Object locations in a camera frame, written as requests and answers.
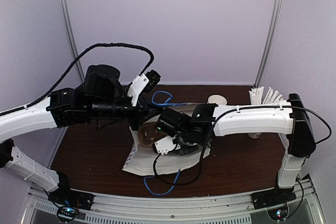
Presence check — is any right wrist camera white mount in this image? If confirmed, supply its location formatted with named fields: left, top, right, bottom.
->
left=152, top=136, right=181, bottom=155

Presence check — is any stack of paper coffee cups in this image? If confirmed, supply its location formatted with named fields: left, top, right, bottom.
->
left=207, top=94, right=227, bottom=105

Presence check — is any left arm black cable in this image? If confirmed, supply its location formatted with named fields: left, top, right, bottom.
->
left=0, top=42, right=155, bottom=116

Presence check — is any bundle of wrapped white straws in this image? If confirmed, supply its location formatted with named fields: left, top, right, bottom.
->
left=249, top=87, right=284, bottom=105

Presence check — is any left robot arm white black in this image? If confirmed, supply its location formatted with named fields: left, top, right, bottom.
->
left=1, top=65, right=161, bottom=205

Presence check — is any left aluminium frame post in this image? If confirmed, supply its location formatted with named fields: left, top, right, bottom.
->
left=54, top=0, right=86, bottom=78

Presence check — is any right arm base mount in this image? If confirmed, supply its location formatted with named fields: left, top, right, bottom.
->
left=251, top=188, right=297, bottom=209

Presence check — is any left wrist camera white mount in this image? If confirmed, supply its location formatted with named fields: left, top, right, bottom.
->
left=127, top=70, right=161, bottom=107

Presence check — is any brown cardboard cup carrier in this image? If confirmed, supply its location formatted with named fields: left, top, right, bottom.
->
left=138, top=122, right=166, bottom=148

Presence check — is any aluminium front rail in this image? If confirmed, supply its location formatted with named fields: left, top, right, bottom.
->
left=20, top=179, right=326, bottom=224

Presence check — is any right aluminium frame post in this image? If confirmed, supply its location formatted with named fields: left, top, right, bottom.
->
left=254, top=0, right=283, bottom=87

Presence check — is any blue checkered paper bag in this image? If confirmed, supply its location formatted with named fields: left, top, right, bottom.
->
left=122, top=91, right=217, bottom=196

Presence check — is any aluminium frame post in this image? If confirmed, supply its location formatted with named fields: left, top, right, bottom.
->
left=254, top=0, right=283, bottom=87
left=54, top=0, right=86, bottom=78

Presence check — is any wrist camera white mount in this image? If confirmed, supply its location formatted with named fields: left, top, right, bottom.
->
left=127, top=70, right=161, bottom=107
left=152, top=136, right=181, bottom=155

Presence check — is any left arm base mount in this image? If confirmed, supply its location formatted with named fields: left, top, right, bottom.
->
left=48, top=189, right=94, bottom=210

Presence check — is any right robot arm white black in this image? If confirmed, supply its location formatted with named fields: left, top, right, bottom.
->
left=152, top=93, right=316, bottom=204

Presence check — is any white cup holding straws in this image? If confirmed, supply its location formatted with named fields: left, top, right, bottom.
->
left=248, top=133, right=261, bottom=139

